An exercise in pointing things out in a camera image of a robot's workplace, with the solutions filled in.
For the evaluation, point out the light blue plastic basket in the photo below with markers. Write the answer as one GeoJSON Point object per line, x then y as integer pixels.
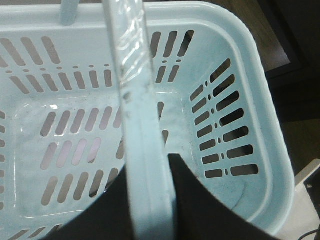
{"type": "Point", "coordinates": [89, 89]}

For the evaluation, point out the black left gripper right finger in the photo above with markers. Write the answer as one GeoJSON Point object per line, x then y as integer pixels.
{"type": "Point", "coordinates": [201, 216]}

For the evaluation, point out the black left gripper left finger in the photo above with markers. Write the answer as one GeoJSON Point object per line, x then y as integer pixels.
{"type": "Point", "coordinates": [108, 218]}

